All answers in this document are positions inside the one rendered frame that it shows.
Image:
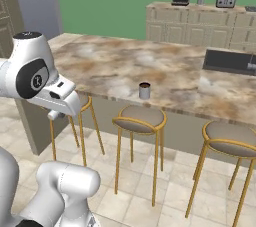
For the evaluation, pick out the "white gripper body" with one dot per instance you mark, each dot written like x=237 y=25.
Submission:
x=65 y=104

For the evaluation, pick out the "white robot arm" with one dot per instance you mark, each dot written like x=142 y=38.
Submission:
x=23 y=71

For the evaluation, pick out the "marble dining counter island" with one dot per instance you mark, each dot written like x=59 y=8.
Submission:
x=133 y=64

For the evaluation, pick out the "grey cup of hot chocolate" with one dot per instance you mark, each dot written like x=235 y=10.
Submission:
x=144 y=91

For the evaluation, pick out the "gold stool with beige seat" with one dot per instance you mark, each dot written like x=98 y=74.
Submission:
x=87 y=127
x=141 y=119
x=230 y=137

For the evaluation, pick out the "tall beige cupboard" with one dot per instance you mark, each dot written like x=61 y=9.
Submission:
x=8 y=11

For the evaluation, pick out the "beige base cupboard run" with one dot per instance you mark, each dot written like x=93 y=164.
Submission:
x=196 y=26

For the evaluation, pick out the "dark grey sink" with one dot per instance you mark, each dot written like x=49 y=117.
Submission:
x=226 y=60

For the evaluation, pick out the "silver toaster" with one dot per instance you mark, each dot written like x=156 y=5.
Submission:
x=226 y=1

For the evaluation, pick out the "dark hob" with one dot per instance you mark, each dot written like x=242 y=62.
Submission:
x=251 y=8

